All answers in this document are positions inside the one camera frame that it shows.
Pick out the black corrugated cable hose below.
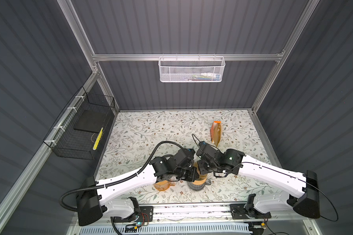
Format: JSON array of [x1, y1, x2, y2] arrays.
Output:
[[59, 140, 184, 212]]

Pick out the orange coffee filter holder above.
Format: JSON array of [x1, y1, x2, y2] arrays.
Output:
[[210, 121, 222, 147]]

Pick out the markers in white basket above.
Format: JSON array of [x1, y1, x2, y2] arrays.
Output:
[[184, 72, 222, 82]]

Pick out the black flat box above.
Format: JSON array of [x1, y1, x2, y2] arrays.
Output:
[[74, 110, 106, 134]]

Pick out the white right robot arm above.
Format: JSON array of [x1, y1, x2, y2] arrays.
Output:
[[197, 142, 321, 219]]

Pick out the black wire basket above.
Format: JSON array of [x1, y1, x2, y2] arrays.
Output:
[[44, 89, 115, 160]]

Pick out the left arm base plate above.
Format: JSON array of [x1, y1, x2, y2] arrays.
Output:
[[113, 206, 154, 223]]

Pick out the floral table mat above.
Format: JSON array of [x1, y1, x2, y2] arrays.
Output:
[[96, 110, 278, 204]]

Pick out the white wire mesh basket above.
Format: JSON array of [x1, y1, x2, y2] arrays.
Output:
[[158, 56, 226, 83]]

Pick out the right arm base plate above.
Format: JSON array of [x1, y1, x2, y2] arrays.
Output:
[[229, 203, 272, 219]]

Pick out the grey glass carafe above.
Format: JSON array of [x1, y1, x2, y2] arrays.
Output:
[[187, 179, 212, 192]]

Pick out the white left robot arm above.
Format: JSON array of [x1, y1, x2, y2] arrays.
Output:
[[76, 148, 199, 226]]

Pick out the orange glass carafe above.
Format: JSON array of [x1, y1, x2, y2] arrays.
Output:
[[154, 180, 175, 191]]

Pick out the yellow green striped stick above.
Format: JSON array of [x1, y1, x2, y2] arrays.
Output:
[[93, 128, 104, 151]]

